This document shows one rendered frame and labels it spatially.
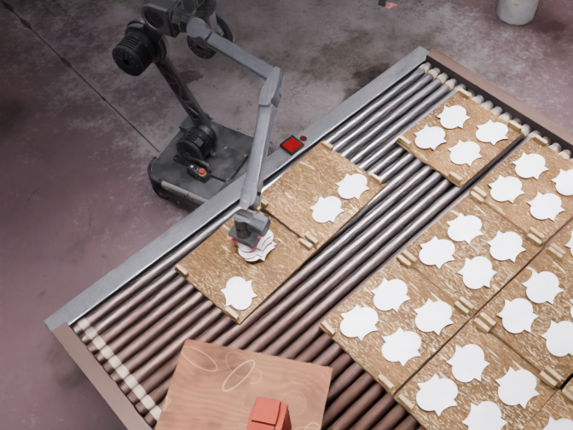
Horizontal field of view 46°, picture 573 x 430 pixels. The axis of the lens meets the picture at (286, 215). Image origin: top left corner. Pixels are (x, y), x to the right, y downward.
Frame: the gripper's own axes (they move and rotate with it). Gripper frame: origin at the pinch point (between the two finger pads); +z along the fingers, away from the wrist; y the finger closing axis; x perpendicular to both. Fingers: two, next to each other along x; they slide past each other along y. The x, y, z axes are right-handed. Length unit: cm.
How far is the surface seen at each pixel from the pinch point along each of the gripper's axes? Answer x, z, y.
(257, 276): -6.8, 5.7, 8.3
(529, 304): 25, 4, 101
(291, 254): 7.1, 5.4, 15.1
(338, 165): 54, 4, 13
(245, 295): -16.0, 5.0, 8.5
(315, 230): 20.8, 5.1, 18.8
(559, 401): -5, 6, 119
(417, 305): 8, 5, 65
